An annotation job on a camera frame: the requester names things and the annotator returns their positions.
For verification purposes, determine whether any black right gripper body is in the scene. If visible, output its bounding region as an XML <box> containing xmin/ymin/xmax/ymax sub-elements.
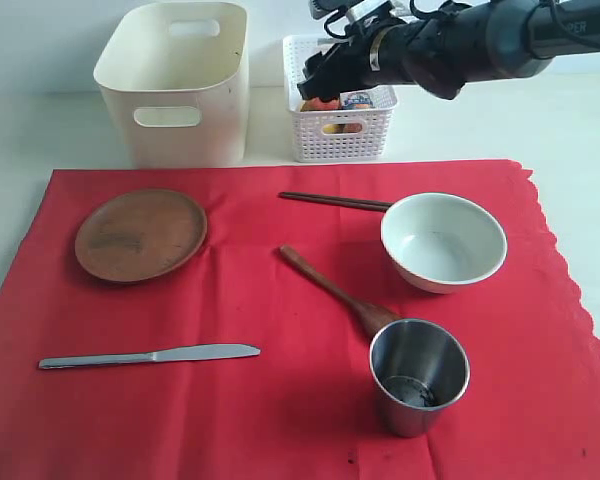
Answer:
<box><xmin>324</xmin><ymin>17</ymin><xmax>420</xmax><ymax>93</ymax></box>

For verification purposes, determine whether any red sausage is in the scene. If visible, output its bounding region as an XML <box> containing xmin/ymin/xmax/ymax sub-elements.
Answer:
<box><xmin>309</xmin><ymin>98</ymin><xmax>340</xmax><ymax>111</ymax></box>

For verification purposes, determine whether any blue white milk carton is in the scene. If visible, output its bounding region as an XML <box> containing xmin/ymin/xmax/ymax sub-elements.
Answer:
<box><xmin>340</xmin><ymin>91</ymin><xmax>374</xmax><ymax>110</ymax></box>

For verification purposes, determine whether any yellow lemon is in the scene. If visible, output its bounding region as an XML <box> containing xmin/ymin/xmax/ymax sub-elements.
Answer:
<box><xmin>322</xmin><ymin>124</ymin><xmax>343</xmax><ymax>135</ymax></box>

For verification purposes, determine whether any dark wooden chopstick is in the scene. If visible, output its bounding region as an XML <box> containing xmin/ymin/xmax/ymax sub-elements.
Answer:
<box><xmin>278</xmin><ymin>192</ymin><xmax>392</xmax><ymax>209</ymax></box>
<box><xmin>278</xmin><ymin>192</ymin><xmax>391</xmax><ymax>212</ymax></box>

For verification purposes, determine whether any white ceramic bowl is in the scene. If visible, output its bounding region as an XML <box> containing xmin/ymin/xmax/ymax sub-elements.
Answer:
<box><xmin>380</xmin><ymin>192</ymin><xmax>508</xmax><ymax>294</ymax></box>

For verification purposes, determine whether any brown wooden spoon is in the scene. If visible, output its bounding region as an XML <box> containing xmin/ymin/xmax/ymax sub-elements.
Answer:
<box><xmin>278</xmin><ymin>245</ymin><xmax>401</xmax><ymax>338</ymax></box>

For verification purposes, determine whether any brown round plate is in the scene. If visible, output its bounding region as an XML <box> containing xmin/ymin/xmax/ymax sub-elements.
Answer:
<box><xmin>74</xmin><ymin>188</ymin><xmax>208</xmax><ymax>284</ymax></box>

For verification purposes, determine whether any stainless steel cup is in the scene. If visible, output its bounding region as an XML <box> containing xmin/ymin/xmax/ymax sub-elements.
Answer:
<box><xmin>369</xmin><ymin>318</ymin><xmax>471</xmax><ymax>438</ymax></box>

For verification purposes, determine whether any yellow cheese wedge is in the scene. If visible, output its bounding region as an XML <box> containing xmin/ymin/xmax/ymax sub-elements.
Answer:
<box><xmin>299</xmin><ymin>100</ymin><xmax>312</xmax><ymax>112</ymax></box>

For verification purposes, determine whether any fried chicken piece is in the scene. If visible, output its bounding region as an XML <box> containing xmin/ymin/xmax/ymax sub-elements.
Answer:
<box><xmin>341</xmin><ymin>122</ymin><xmax>364</xmax><ymax>134</ymax></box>

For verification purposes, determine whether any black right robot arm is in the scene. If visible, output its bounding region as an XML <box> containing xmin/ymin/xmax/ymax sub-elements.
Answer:
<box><xmin>297</xmin><ymin>1</ymin><xmax>600</xmax><ymax>101</ymax></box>

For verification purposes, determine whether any white perforated plastic basket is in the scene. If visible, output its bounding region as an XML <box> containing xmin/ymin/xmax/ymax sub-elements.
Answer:
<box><xmin>282</xmin><ymin>35</ymin><xmax>398</xmax><ymax>163</ymax></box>

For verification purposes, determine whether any cream plastic tub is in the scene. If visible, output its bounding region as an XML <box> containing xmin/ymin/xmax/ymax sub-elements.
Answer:
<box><xmin>93</xmin><ymin>2</ymin><xmax>250</xmax><ymax>168</ymax></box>

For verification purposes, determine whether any silver table knife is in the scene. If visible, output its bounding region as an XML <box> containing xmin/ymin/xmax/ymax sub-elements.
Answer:
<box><xmin>38</xmin><ymin>344</ymin><xmax>261</xmax><ymax>370</ymax></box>

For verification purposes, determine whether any red tablecloth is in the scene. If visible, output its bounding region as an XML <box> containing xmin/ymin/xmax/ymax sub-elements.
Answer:
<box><xmin>0</xmin><ymin>160</ymin><xmax>600</xmax><ymax>479</ymax></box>

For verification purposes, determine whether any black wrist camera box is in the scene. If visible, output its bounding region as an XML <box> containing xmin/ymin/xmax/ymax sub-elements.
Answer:
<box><xmin>309</xmin><ymin>0</ymin><xmax>411</xmax><ymax>22</ymax></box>

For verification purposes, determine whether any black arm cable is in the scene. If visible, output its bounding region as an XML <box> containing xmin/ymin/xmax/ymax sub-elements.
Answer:
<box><xmin>409</xmin><ymin>0</ymin><xmax>600</xmax><ymax>56</ymax></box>

